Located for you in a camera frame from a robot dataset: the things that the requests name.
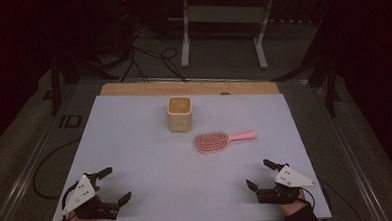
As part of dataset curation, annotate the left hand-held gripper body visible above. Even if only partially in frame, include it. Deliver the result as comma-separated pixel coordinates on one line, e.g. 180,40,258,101
60,172,122,221

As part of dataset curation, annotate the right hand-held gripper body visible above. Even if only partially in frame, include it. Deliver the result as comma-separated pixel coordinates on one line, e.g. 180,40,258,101
254,161,319,207

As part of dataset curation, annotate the pink hairbrush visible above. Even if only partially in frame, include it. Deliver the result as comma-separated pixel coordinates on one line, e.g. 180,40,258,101
193,129,259,156

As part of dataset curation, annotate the beige square cup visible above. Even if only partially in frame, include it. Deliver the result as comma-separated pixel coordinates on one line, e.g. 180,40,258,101
165,95,194,134

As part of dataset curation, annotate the person's right hand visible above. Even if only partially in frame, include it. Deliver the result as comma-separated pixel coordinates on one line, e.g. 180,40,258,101
280,189,309,219

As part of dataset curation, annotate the white table mat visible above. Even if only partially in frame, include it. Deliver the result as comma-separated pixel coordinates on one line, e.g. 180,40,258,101
43,85,333,221

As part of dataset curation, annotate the black stand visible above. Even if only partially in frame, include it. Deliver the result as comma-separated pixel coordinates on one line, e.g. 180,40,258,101
269,17,343,121
40,50,82,117

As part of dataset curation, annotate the white metal stand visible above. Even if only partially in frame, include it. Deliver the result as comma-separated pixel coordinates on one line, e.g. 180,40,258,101
177,0,279,74

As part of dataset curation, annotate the left hand-held gripper black cable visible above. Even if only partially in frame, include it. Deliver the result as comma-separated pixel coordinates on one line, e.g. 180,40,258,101
55,180,82,221

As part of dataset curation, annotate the hand-held gripper black cable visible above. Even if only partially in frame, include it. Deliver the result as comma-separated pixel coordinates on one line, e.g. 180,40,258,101
55,180,82,221
300,186,317,210

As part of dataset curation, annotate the right hand-held gripper black cable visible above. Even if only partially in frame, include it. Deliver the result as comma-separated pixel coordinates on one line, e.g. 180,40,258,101
300,186,317,210

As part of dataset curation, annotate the black floor cable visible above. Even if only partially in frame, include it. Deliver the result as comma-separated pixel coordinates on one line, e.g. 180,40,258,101
316,175,365,221
30,138,85,202

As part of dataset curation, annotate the aluminium rail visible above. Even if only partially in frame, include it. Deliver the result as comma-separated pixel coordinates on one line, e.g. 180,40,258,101
311,78,392,221
0,83,87,221

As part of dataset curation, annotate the black rectangular bracket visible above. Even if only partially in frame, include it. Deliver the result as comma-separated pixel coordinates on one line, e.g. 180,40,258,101
58,112,84,129

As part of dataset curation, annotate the bundle of black floor cables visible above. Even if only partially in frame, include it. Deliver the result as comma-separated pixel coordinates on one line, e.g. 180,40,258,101
116,22,190,87

